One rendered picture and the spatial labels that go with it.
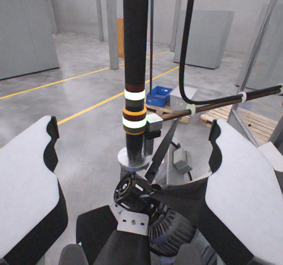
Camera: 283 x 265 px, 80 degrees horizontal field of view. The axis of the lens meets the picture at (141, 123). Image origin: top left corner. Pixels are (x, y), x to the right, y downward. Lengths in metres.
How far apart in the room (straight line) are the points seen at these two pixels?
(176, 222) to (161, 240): 0.07
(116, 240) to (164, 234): 0.16
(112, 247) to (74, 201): 1.59
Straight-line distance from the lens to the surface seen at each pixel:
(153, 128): 0.33
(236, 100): 0.49
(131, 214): 0.61
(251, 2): 12.42
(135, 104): 0.28
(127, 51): 0.26
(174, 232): 0.64
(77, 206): 2.09
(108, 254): 0.57
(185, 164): 0.84
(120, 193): 0.61
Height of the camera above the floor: 1.72
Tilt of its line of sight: 33 degrees down
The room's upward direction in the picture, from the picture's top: 2 degrees clockwise
